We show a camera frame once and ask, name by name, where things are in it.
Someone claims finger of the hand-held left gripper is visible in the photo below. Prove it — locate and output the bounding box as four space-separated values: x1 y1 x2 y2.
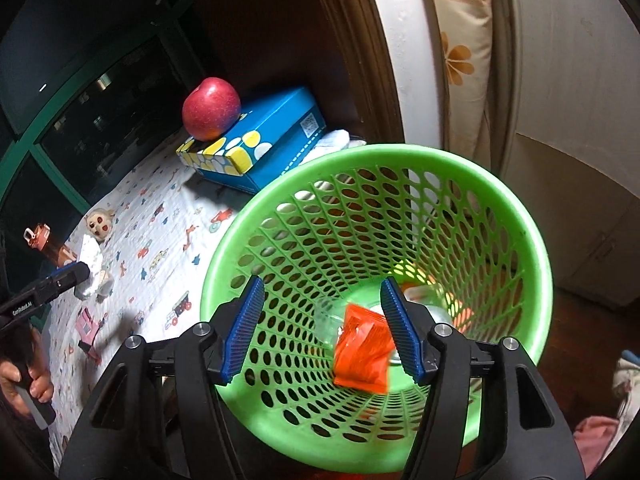
35 261 91 302

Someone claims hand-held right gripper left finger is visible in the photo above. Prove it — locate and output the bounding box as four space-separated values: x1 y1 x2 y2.
60 275 266 480

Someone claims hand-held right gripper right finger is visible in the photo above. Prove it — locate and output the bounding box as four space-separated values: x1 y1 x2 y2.
380 276 586 480

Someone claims orange snack packet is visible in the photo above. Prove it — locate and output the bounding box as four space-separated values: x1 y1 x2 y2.
332 304 393 393

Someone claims clear plastic cup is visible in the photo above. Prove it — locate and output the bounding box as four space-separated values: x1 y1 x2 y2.
314 296 351 348

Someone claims green plastic basket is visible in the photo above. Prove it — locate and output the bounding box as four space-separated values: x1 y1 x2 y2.
200 144 555 473

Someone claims person's left hand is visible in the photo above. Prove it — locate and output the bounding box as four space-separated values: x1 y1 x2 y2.
0 357 55 406

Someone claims small clear food cup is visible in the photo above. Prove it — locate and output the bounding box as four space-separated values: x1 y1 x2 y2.
95 270 115 303

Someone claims orange water bottle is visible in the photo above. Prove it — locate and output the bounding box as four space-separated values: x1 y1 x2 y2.
22 224 73 268

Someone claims pink snack wrapper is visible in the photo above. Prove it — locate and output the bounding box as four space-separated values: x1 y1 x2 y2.
75 307 108 363

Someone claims white plush toy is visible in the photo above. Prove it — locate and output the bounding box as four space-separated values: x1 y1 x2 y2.
84 206 117 245

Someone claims printed white blanket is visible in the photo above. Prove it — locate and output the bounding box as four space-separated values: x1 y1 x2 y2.
42 125 261 461

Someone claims blue tissue box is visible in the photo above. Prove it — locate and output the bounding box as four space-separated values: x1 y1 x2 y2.
176 86 327 195

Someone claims white cloth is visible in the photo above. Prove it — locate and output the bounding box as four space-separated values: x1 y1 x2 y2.
307 129 368 161

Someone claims pink cloth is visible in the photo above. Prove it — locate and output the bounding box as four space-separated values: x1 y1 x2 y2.
572 415 621 463

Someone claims red apple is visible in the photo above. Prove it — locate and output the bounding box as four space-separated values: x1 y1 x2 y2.
181 77 242 142

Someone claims beige floral curtain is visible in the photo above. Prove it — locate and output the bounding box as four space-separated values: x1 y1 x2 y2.
422 0 501 176

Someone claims white cabinet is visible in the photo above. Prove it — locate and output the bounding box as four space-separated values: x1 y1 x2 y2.
500 0 640 311

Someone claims green window frame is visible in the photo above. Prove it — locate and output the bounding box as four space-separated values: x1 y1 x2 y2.
0 0 211 211

